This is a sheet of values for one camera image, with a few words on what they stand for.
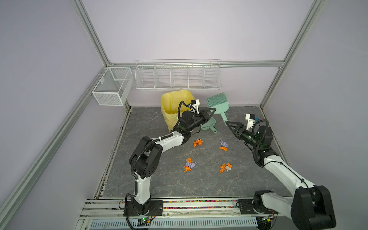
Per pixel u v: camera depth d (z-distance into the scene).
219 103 0.81
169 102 0.97
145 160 0.50
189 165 0.87
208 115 0.76
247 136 0.69
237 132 0.71
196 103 0.79
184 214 0.72
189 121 0.68
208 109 0.80
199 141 0.96
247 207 0.74
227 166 0.87
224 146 0.94
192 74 0.99
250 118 0.72
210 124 1.06
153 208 0.73
